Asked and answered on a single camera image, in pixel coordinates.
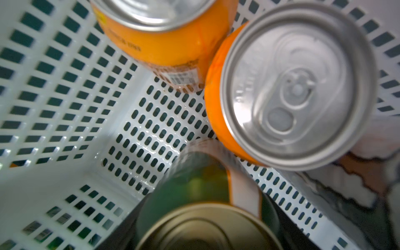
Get orange can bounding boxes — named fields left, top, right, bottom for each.
left=91, top=0, right=239, bottom=93
left=205, top=1, right=378, bottom=171

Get white can left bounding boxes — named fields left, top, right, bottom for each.
left=281, top=116, right=400, bottom=250

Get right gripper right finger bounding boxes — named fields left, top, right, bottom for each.
left=265, top=195, right=320, bottom=250

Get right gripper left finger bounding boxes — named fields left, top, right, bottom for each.
left=95, top=196, right=149, bottom=250

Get green gold-top can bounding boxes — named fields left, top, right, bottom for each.
left=136, top=139, right=283, bottom=250

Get white plastic basket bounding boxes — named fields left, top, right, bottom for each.
left=1, top=1, right=400, bottom=250

